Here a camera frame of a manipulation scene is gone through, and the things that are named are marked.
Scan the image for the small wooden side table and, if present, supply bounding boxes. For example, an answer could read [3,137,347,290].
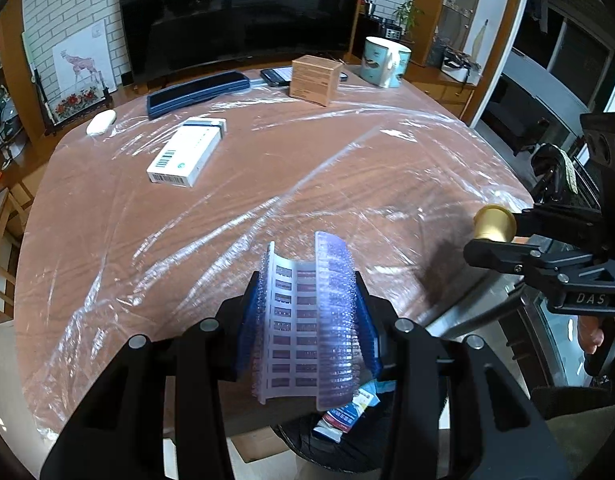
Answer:
[0,188,29,324]

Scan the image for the teal bird mug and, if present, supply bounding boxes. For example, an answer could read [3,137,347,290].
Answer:
[359,36,411,88]

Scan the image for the framed flower embroidery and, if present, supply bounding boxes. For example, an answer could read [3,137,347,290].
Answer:
[33,70,114,136]

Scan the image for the black smartphone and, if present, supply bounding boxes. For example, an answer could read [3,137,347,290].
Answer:
[260,65,347,88]

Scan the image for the white computer mouse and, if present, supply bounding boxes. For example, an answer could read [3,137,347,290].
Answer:
[85,110,117,136]

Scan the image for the person's right hand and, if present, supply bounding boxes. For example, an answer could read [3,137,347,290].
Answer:
[577,315,609,356]

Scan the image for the white blue carton box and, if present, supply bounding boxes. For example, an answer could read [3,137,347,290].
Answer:
[314,379,396,443]

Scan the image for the blue cased tablet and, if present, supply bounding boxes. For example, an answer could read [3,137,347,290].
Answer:
[146,70,250,120]

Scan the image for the brown cardboard box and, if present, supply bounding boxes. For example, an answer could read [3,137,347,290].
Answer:
[289,55,343,106]

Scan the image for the yellow paper cup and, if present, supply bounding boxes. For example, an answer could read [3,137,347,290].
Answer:
[473,205,517,243]

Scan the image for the large black television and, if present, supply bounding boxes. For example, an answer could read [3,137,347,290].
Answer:
[120,0,357,81]

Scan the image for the giraffe picture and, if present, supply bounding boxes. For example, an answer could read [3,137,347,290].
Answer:
[52,20,117,92]

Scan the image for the white blue medicine box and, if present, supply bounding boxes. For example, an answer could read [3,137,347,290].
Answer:
[146,117,227,188]

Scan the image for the small green potted plant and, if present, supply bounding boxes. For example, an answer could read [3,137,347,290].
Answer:
[392,0,425,42]

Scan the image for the purple blister pack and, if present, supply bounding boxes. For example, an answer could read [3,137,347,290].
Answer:
[253,231,358,412]

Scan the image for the black trash bin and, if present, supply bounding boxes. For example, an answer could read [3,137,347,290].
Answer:
[273,382,395,474]

